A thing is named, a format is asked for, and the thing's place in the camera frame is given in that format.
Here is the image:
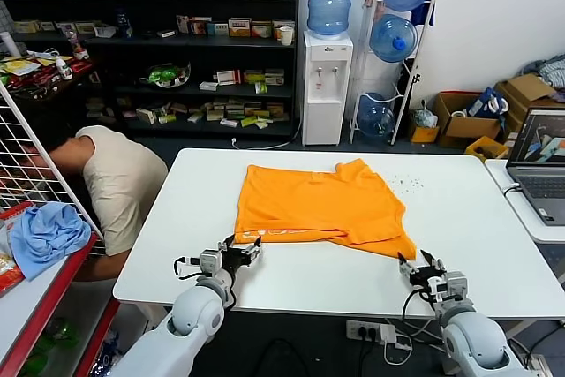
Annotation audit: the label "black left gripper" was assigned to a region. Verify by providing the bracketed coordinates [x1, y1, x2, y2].
[217, 233, 265, 272]

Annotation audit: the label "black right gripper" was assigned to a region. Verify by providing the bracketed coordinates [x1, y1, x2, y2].
[396, 249, 447, 293]

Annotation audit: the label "orange t-shirt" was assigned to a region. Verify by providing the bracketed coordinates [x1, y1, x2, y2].
[232, 158, 418, 261]

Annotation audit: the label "pile of grey clothes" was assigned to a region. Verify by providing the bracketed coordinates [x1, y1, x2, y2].
[517, 53, 565, 89]

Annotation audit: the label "scattered small grey crumbs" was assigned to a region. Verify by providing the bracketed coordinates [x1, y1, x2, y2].
[387, 174, 426, 195]

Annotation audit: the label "white power strip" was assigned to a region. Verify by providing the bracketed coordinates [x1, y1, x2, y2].
[345, 319, 385, 343]

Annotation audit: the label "small yellow box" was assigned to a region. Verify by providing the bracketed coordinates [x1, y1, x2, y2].
[407, 122, 441, 145]

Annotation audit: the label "yellow plastic crate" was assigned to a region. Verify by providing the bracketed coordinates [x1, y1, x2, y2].
[463, 134, 510, 162]

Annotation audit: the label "person in light sleeveless shirt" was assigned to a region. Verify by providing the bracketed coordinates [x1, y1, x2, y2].
[46, 124, 170, 283]

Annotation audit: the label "grey laptop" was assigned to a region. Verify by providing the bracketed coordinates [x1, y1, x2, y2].
[505, 107, 565, 227]

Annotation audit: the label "crumpled clear plastic bag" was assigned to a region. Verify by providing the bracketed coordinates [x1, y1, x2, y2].
[411, 106, 440, 129]

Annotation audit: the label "open cardboard box red rim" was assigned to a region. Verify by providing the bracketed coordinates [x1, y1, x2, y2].
[432, 90, 502, 149]

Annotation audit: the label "white red medicine box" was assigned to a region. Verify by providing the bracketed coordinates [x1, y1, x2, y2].
[215, 69, 242, 87]

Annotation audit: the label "white water dispenser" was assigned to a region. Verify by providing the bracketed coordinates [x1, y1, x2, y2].
[302, 30, 355, 147]

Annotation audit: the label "black stand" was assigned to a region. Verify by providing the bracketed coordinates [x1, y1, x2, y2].
[398, 57, 421, 109]

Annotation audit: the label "silver bowl with green packets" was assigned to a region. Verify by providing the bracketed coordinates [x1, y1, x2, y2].
[139, 62, 192, 88]

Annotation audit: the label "light blue cloth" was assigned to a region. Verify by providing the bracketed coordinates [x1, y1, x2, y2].
[9, 201, 93, 283]

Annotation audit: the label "white metal jug rack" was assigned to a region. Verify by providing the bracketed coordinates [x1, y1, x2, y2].
[348, 0, 438, 147]

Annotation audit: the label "black shelf unit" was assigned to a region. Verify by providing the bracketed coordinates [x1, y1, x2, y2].
[0, 0, 301, 142]

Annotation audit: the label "large brown cardboard box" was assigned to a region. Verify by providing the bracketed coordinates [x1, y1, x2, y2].
[493, 72, 565, 132]

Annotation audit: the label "red edged white cart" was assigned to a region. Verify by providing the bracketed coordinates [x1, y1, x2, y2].
[0, 204, 121, 377]

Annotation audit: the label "white orange medicine box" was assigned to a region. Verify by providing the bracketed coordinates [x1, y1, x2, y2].
[188, 18, 213, 36]

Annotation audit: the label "red snack packet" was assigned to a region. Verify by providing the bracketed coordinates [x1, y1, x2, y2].
[0, 207, 35, 295]

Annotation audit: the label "white bottle green label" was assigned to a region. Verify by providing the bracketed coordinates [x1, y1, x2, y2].
[54, 56, 73, 81]

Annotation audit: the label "dark blue bottle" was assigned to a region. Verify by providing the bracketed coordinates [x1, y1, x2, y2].
[115, 7, 133, 40]

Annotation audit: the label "dark blue hanging cloth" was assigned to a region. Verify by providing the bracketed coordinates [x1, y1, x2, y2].
[411, 0, 438, 27]

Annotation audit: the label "dark cluttered desk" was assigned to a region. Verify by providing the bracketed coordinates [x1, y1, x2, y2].
[0, 53, 101, 105]

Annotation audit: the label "clear bottle pink label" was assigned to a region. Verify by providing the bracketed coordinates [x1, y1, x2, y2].
[64, 25, 87, 56]

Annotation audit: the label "yellow packet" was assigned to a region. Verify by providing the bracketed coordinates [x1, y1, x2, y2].
[0, 57, 41, 77]

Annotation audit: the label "white paper roll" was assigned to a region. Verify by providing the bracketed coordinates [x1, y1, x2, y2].
[0, 31, 18, 57]

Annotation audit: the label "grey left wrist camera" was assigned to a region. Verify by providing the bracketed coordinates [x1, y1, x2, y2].
[198, 249, 222, 273]

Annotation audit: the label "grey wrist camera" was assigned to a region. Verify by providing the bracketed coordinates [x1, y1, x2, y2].
[428, 269, 468, 305]
[198, 249, 222, 273]

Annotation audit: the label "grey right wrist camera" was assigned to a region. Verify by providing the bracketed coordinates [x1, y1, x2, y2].
[428, 269, 468, 305]

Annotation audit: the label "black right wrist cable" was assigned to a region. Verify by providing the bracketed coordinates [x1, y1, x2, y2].
[400, 287, 427, 322]

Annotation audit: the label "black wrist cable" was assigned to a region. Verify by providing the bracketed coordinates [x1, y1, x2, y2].
[400, 287, 427, 322]
[173, 255, 206, 283]

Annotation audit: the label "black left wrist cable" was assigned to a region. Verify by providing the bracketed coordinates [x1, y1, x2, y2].
[173, 255, 206, 283]

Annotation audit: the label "white floor cable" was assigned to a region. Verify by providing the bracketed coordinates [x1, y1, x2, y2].
[230, 119, 305, 149]

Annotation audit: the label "blue bag white handles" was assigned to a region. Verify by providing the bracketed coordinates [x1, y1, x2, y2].
[465, 87, 511, 120]

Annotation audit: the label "white wire grid panel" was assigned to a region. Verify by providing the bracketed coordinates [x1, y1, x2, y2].
[0, 83, 105, 242]

